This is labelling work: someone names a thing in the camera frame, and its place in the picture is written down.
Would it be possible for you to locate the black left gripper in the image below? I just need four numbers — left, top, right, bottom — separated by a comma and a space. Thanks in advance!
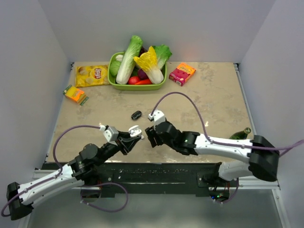
95, 130, 141, 166

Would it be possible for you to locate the black earbud charging case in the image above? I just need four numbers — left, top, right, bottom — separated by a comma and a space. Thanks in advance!
131, 110, 142, 121

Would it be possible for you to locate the white earbud charging case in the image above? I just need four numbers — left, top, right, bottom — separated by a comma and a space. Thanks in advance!
128, 125, 142, 138

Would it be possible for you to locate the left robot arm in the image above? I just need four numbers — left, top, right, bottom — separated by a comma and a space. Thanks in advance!
4, 129, 142, 220

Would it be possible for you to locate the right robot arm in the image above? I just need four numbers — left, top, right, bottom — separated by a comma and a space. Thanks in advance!
145, 121, 279, 187

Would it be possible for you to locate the green plastic basket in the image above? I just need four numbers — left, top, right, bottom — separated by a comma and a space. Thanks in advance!
107, 52, 167, 91

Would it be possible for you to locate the orange carrot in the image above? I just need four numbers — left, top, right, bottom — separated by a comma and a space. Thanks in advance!
135, 79, 152, 85

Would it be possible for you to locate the red tomato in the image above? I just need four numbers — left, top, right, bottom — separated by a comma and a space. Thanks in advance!
128, 76, 140, 85

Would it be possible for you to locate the purple onion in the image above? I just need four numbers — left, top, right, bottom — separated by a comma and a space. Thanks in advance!
137, 69, 148, 80

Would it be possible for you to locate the orange yellow sponge pack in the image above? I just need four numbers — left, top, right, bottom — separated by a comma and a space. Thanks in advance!
63, 85, 89, 106

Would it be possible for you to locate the pink orange snack box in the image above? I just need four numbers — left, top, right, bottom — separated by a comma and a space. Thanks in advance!
169, 63, 196, 86

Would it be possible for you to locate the yellow Lays chips bag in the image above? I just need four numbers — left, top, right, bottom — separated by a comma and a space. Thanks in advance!
75, 65, 110, 87

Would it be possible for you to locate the green white napa cabbage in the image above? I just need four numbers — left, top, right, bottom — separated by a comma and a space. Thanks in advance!
116, 35, 143, 85

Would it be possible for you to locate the yellow white cabbage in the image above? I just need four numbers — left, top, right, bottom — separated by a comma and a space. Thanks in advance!
133, 46, 164, 84

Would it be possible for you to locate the round green vegetable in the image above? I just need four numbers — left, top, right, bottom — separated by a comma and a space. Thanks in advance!
109, 60, 121, 77

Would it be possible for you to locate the green lettuce leaf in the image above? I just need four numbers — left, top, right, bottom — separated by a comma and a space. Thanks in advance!
153, 44, 172, 69

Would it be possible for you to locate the green glass bottle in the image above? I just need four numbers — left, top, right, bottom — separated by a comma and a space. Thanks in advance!
229, 127, 251, 140

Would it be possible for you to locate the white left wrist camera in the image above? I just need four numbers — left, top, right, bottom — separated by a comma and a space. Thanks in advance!
100, 124, 119, 145

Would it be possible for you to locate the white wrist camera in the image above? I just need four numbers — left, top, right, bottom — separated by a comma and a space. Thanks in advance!
148, 109, 166, 128
100, 124, 119, 145

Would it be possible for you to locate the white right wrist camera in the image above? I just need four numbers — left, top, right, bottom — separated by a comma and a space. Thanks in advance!
148, 109, 166, 128

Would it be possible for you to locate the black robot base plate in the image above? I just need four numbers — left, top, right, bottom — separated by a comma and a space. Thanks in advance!
42, 161, 238, 198

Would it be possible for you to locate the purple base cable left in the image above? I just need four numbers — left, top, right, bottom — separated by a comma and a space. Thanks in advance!
80, 182, 129, 212

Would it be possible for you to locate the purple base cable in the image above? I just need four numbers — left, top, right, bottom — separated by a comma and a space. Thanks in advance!
213, 178, 239, 205
80, 182, 129, 212

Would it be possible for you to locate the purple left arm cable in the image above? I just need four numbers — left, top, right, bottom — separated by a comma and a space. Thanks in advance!
0, 124, 103, 217

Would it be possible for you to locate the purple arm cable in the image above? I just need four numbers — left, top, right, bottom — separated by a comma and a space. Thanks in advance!
0, 124, 103, 217
151, 92, 304, 151

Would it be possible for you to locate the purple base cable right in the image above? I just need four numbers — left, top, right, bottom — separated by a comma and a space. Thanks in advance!
213, 178, 239, 205

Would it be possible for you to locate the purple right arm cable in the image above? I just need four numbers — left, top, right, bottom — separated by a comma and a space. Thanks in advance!
151, 92, 304, 151

